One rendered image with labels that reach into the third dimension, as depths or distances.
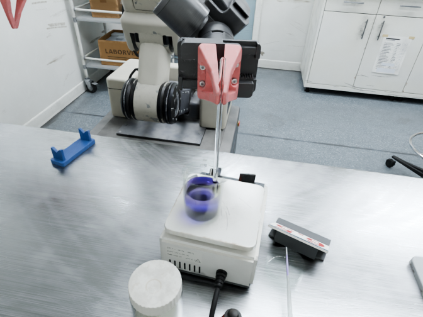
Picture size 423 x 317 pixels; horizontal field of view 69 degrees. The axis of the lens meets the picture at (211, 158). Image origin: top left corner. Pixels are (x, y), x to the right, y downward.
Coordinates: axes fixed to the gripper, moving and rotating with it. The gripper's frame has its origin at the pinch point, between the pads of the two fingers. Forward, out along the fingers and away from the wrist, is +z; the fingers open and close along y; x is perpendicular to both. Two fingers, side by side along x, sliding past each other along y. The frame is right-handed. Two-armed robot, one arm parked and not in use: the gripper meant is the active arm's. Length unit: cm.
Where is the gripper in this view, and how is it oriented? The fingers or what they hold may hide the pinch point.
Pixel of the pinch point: (220, 95)
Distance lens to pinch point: 33.1
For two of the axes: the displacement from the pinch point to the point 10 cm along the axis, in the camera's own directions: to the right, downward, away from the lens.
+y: 10.0, 0.2, 0.4
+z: 0.2, 6.0, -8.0
